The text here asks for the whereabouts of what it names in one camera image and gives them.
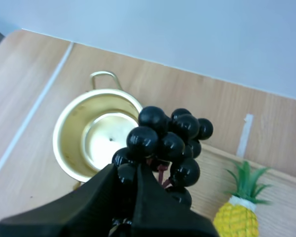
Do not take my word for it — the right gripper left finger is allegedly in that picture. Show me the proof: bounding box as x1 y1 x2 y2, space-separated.
0 163 129 237

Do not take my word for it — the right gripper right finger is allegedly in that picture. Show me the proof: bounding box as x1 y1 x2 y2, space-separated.
131 164 220 237

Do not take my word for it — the bunch of dark toy grapes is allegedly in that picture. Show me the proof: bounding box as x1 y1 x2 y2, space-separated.
109 105 214 237

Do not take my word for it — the shallow wooden tray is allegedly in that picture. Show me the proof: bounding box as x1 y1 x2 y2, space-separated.
189 142 296 237

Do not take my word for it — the yellow toy pineapple green crown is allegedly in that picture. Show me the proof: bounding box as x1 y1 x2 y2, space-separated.
213 160 275 237

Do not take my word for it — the gold pot with two handles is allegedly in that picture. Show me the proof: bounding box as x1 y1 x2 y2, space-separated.
52 71 146 191

